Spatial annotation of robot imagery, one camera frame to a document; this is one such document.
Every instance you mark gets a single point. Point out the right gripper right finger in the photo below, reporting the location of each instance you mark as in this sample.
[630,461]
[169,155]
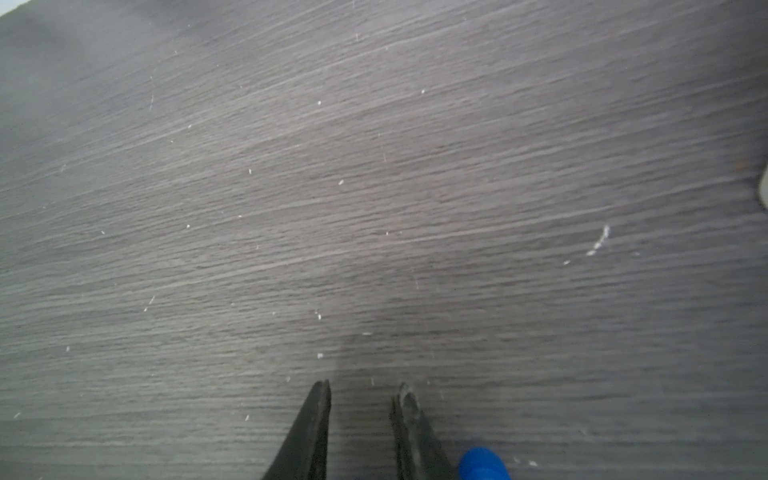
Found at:
[419,453]

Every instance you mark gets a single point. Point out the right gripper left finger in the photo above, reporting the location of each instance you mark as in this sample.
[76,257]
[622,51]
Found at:
[303,454]

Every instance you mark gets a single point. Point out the white rectangular box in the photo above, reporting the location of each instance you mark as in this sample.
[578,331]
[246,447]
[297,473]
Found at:
[763,189]

